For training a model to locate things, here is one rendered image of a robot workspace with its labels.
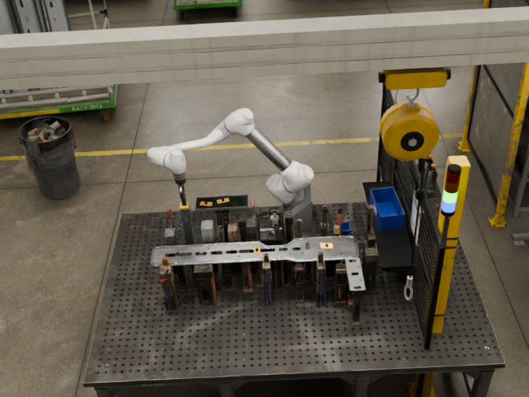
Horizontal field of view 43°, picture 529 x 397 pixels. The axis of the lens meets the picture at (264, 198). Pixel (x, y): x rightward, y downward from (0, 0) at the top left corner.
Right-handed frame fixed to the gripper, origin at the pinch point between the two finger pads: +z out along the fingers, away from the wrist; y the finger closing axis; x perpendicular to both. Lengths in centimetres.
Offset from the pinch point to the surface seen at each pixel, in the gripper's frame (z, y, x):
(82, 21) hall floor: 117, -596, -210
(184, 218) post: 12.8, 3.5, -0.8
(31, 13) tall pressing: -3, -339, -189
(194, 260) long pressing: 19.0, 39.8, 7.8
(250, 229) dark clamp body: 14, 18, 45
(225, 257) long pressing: 19, 38, 28
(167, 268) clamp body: 13, 53, -8
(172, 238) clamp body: 14.8, 21.3, -8.4
